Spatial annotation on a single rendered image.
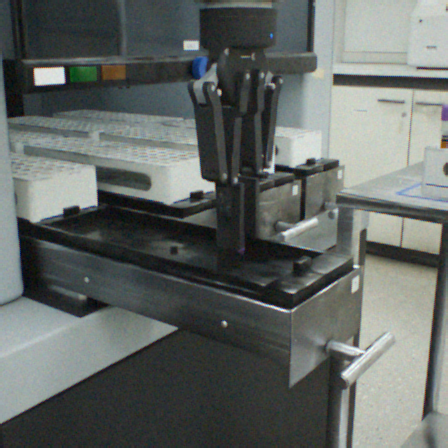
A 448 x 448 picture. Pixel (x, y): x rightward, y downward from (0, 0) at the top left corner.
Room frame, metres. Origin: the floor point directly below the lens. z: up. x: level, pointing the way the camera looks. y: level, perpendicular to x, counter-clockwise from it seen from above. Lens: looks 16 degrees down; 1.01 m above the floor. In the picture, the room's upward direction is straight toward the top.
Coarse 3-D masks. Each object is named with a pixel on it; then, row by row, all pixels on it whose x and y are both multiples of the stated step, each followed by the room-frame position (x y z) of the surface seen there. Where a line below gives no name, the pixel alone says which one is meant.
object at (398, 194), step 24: (408, 168) 0.98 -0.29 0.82; (360, 192) 0.82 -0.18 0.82; (384, 192) 0.82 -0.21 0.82; (408, 192) 0.82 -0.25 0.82; (360, 216) 0.82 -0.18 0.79; (408, 216) 0.76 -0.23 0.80; (432, 216) 0.74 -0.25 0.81; (336, 240) 0.82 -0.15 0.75; (432, 336) 1.15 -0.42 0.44; (336, 360) 0.81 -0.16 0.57; (432, 360) 1.14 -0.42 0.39; (432, 384) 1.14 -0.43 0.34; (336, 408) 0.81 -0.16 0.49; (432, 408) 1.14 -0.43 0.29; (336, 432) 0.81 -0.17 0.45; (432, 432) 1.06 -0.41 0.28
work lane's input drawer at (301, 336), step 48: (48, 240) 0.66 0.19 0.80; (96, 240) 0.61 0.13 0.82; (144, 240) 0.66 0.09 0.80; (192, 240) 0.66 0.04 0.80; (96, 288) 0.60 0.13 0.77; (144, 288) 0.56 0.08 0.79; (192, 288) 0.52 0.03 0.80; (240, 288) 0.50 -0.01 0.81; (288, 288) 0.48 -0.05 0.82; (336, 288) 0.52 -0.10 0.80; (240, 336) 0.49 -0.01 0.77; (288, 336) 0.46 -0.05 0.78; (336, 336) 0.53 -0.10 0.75; (384, 336) 0.52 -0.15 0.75; (288, 384) 0.46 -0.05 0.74; (336, 384) 0.45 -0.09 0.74
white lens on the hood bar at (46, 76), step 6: (36, 72) 0.65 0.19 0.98; (42, 72) 0.66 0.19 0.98; (48, 72) 0.66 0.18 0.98; (54, 72) 0.67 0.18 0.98; (60, 72) 0.67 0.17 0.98; (36, 78) 0.65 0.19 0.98; (42, 78) 0.66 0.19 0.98; (48, 78) 0.66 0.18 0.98; (54, 78) 0.67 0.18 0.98; (60, 78) 0.67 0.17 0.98; (36, 84) 0.65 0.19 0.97; (42, 84) 0.65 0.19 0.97; (48, 84) 0.66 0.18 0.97
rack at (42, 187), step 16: (16, 160) 0.81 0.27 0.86; (32, 160) 0.81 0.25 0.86; (48, 160) 0.81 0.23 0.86; (16, 176) 0.71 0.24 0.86; (32, 176) 0.71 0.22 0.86; (48, 176) 0.71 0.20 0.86; (64, 176) 0.72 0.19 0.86; (80, 176) 0.74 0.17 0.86; (16, 192) 0.70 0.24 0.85; (32, 192) 0.69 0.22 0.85; (48, 192) 0.70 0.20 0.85; (64, 192) 0.72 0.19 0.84; (80, 192) 0.74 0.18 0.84; (16, 208) 0.70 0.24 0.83; (32, 208) 0.69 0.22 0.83; (48, 208) 0.70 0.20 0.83; (80, 208) 0.74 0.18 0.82
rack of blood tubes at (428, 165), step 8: (432, 144) 0.83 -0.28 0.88; (424, 152) 0.81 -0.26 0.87; (432, 152) 0.80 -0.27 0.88; (440, 152) 0.80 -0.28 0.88; (424, 160) 0.81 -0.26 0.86; (432, 160) 0.80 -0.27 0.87; (440, 160) 0.80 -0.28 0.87; (424, 168) 0.81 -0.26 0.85; (432, 168) 0.80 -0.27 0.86; (440, 168) 0.79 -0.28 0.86; (424, 176) 0.81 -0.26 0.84; (432, 176) 0.80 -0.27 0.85; (440, 176) 0.79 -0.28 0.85; (424, 184) 0.81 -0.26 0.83; (432, 184) 0.80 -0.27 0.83; (440, 184) 0.79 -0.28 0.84; (424, 192) 0.81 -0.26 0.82; (432, 192) 0.80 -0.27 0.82; (440, 192) 0.79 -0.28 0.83
